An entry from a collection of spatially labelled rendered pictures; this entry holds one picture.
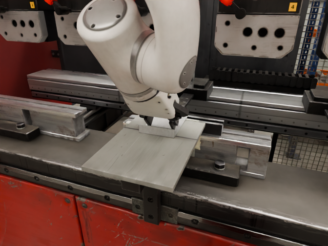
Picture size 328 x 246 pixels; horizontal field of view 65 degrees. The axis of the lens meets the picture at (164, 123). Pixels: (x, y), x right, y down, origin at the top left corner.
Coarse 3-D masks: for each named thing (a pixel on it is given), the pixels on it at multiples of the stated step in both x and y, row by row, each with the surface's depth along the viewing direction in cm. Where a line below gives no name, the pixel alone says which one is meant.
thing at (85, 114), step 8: (80, 104) 108; (88, 112) 105; (96, 112) 110; (104, 112) 113; (112, 112) 121; (120, 112) 128; (88, 120) 103; (96, 120) 109; (104, 120) 115; (112, 120) 122; (88, 128) 103; (96, 128) 110; (104, 128) 116
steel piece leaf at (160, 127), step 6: (156, 120) 65; (162, 120) 65; (168, 120) 65; (180, 120) 65; (144, 126) 58; (150, 126) 58; (156, 126) 62; (162, 126) 62; (168, 126) 62; (180, 126) 62; (144, 132) 59; (150, 132) 58; (156, 132) 58; (162, 132) 57; (168, 132) 57; (174, 132) 59
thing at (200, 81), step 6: (198, 78) 88; (198, 84) 82; (204, 84) 81; (210, 84) 86; (186, 90) 83; (192, 90) 82; (198, 90) 81; (204, 90) 81; (210, 90) 86; (180, 96) 84; (186, 96) 80; (192, 96) 81; (198, 96) 82; (204, 96) 81; (180, 102) 75; (186, 102) 75
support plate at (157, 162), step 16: (128, 128) 61; (192, 128) 61; (112, 144) 54; (128, 144) 54; (144, 144) 54; (160, 144) 54; (176, 144) 54; (192, 144) 54; (96, 160) 49; (112, 160) 49; (128, 160) 49; (144, 160) 49; (160, 160) 49; (176, 160) 49; (112, 176) 46; (128, 176) 45; (144, 176) 45; (160, 176) 45; (176, 176) 45
